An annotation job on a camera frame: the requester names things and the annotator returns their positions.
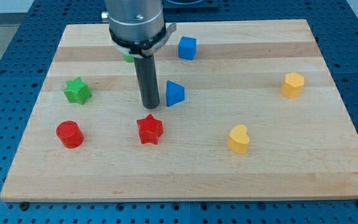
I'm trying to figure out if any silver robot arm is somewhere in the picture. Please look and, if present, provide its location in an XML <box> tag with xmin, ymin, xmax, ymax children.
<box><xmin>105</xmin><ymin>0</ymin><xmax>177</xmax><ymax>58</ymax></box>

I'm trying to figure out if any yellow hexagon block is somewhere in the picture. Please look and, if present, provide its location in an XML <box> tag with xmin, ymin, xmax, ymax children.
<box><xmin>280</xmin><ymin>72</ymin><xmax>305</xmax><ymax>98</ymax></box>

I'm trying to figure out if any green star block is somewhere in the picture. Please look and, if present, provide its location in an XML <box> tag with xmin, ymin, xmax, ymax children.
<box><xmin>63</xmin><ymin>77</ymin><xmax>92</xmax><ymax>105</ymax></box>

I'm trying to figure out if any red star block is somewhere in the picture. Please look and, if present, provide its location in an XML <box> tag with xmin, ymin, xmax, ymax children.
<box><xmin>136</xmin><ymin>114</ymin><xmax>163</xmax><ymax>145</ymax></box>

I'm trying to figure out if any blue cube block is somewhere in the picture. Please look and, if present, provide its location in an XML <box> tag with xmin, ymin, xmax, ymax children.
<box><xmin>178</xmin><ymin>37</ymin><xmax>197</xmax><ymax>60</ymax></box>

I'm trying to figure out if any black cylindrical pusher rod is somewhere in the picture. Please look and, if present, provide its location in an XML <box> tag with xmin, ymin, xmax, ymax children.
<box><xmin>134</xmin><ymin>55</ymin><xmax>160</xmax><ymax>109</ymax></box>

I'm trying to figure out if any yellow heart block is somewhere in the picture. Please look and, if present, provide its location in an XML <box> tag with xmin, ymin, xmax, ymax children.
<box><xmin>227</xmin><ymin>124</ymin><xmax>250</xmax><ymax>154</ymax></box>

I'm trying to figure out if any wooden board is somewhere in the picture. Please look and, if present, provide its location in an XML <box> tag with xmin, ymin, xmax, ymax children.
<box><xmin>0</xmin><ymin>19</ymin><xmax>358</xmax><ymax>202</ymax></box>

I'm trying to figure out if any green block behind arm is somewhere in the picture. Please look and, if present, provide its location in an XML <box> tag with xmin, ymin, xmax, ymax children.
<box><xmin>124</xmin><ymin>55</ymin><xmax>134</xmax><ymax>63</ymax></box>

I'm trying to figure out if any red cylinder block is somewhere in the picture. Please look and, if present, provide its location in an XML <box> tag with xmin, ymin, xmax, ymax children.
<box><xmin>56</xmin><ymin>121</ymin><xmax>84</xmax><ymax>149</ymax></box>

